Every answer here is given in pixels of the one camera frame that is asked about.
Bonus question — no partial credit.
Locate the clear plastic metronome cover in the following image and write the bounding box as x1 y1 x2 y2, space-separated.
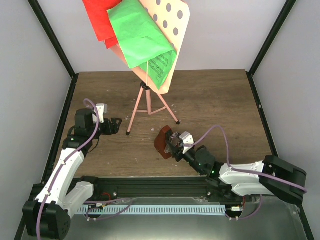
164 130 180 154

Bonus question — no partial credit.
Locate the reddish-brown wooden metronome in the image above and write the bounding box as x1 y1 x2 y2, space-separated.
154 125 173 160

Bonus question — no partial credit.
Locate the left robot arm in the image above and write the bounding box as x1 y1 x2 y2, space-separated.
22 103 122 240

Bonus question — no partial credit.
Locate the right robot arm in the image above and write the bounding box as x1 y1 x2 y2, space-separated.
166 141 307 205

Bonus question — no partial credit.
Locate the green sheet music paper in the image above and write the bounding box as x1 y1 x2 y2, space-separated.
107 0 177 89

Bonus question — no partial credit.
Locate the red paper sheet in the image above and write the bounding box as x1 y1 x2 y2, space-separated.
82 0 122 49

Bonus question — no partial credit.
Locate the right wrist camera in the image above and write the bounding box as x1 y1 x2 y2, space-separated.
179 131 195 154

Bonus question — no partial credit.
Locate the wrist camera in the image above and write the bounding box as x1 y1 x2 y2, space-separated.
95 103 108 123
179 131 195 154

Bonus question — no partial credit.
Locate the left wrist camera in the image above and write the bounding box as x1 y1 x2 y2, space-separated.
95 103 108 123

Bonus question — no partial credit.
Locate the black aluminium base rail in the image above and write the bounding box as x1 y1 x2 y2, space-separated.
67 176 245 204

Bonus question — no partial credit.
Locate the white slotted cable duct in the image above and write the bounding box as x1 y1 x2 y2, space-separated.
89 205 226 216

